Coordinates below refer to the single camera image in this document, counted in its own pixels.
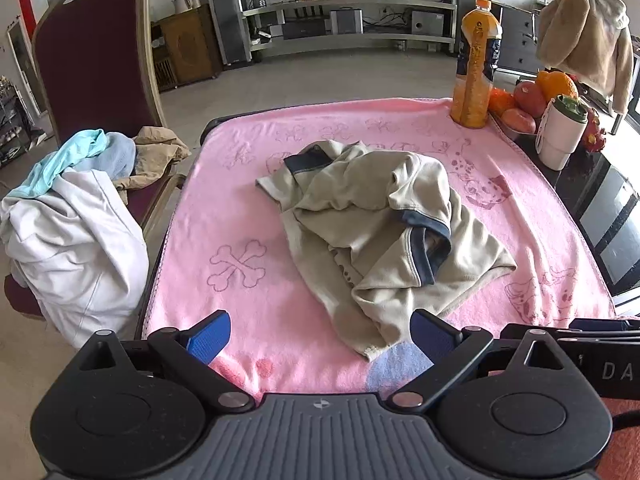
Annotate pale red apple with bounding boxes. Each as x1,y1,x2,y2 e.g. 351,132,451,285
501,108,537,134

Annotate beige shirt with navy trim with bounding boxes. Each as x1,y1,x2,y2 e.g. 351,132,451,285
256,140,518,362

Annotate grey drawer cabinet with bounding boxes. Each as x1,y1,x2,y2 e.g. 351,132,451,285
495,2,547,77

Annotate pale blue garment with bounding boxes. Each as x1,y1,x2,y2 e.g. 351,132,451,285
75,132,137,178

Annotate white garment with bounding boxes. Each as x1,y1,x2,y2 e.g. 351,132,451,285
0,169,150,350

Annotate light turquoise garment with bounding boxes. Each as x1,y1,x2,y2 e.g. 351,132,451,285
6,129,108,198

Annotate black subwoofer box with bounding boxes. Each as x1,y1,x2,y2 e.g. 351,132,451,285
411,11,445,37

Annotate pink printed blanket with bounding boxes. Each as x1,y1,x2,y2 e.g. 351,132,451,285
142,97,618,403

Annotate large orange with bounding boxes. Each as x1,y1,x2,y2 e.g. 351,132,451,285
536,71,579,103

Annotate grey tv stand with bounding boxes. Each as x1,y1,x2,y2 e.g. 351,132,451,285
242,0,458,57

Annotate metal shoe rack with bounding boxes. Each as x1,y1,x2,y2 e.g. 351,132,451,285
0,75,48,168

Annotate white tumbler with green lid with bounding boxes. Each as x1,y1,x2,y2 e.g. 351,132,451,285
535,95,590,171

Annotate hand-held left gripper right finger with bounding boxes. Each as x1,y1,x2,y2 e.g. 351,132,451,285
389,309,568,411

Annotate tan garment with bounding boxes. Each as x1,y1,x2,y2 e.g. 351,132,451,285
114,126,192,191

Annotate fruit plate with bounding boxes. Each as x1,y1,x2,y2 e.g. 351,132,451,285
489,110,541,142

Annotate brown wooden cabinet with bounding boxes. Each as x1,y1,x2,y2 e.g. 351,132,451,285
151,5,222,92

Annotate silver subwoofer box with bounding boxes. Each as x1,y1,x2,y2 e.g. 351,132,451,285
330,8,365,35

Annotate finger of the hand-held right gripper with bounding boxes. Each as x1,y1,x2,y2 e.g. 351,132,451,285
501,318,633,347

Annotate beige fleece jacket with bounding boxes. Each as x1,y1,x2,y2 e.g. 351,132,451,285
536,0,635,115

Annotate dragon fruit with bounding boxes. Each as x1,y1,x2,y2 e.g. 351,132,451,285
580,105,609,154

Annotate netted small oranges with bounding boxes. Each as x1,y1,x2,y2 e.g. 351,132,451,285
487,87,516,116

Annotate orange juice bottle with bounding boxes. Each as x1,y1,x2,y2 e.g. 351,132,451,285
450,0,503,129

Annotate maroon chair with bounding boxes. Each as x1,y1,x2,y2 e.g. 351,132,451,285
4,0,188,321

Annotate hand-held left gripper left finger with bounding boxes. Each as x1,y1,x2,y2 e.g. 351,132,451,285
75,309,255,413

